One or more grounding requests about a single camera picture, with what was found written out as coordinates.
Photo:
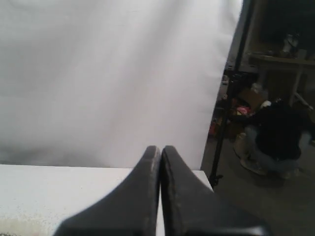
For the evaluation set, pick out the cardboard box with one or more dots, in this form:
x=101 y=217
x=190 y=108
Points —
x=250 y=97

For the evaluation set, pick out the wooden workbench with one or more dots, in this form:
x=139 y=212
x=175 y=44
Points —
x=265 y=64

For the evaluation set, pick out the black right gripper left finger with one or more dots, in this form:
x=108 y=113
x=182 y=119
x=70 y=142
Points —
x=131 y=209

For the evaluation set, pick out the black metal rack post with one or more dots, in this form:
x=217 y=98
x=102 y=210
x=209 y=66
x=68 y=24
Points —
x=214 y=177

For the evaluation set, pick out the crouching person in black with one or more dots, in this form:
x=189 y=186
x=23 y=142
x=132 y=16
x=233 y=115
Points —
x=276 y=136

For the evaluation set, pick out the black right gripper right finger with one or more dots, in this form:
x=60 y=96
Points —
x=190 y=208

